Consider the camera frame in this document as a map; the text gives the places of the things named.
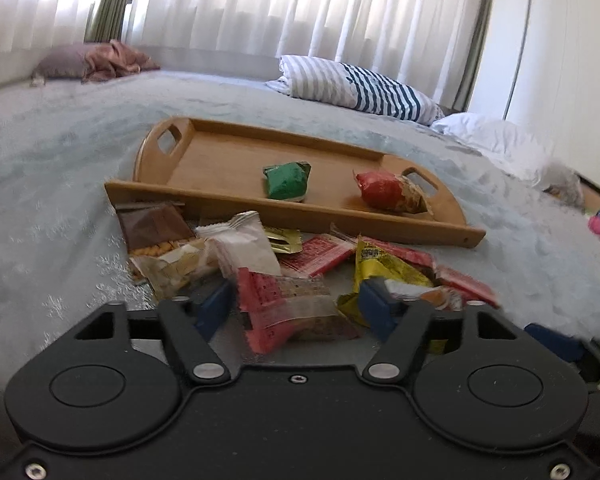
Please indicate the brown snack packet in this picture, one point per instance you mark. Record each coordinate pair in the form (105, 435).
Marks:
(152, 227)

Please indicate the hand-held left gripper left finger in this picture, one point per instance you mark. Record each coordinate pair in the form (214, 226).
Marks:
(214, 307)

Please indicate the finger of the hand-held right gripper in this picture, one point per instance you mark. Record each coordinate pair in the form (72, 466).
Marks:
(555, 342)

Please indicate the red snack packet grey end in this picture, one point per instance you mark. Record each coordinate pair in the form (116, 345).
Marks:
(467, 285)

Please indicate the white sheer curtain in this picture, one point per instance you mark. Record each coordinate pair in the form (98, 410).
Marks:
(35, 10)
(305, 10)

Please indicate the light blue bedspread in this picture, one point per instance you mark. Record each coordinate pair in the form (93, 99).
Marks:
(60, 175)

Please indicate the white pillow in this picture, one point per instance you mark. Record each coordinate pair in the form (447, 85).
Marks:
(495, 142)

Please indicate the yellow snack packet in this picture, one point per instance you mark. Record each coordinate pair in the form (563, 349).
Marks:
(382, 262)

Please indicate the green snack packet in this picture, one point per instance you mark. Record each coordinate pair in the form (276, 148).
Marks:
(286, 181)

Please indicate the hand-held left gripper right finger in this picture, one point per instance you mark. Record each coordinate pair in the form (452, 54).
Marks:
(376, 307)

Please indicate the small olive gold packet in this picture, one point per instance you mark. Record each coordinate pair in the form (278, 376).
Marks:
(284, 241)

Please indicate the purple pillow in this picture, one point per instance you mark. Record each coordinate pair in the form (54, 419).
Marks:
(62, 60)

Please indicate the green curtain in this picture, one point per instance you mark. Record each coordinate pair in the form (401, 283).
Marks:
(111, 0)
(477, 35)

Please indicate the small grey bedside item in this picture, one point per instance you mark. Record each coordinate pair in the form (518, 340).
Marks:
(38, 80)

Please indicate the grey crumpled cloth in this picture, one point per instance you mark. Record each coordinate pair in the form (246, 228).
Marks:
(562, 182)

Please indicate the beige cookie packet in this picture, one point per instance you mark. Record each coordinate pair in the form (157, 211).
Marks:
(172, 267)

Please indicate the flat red printed packet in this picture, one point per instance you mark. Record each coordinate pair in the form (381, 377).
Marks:
(320, 255)

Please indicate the red and clear snack packet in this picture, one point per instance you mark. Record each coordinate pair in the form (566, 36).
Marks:
(285, 305)

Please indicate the red and tan snack packet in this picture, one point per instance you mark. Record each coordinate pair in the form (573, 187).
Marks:
(385, 191)

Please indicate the blue striped pillow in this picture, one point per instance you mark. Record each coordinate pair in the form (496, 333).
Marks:
(350, 87)

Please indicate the orange and white snack packet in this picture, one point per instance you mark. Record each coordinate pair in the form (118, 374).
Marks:
(430, 294)

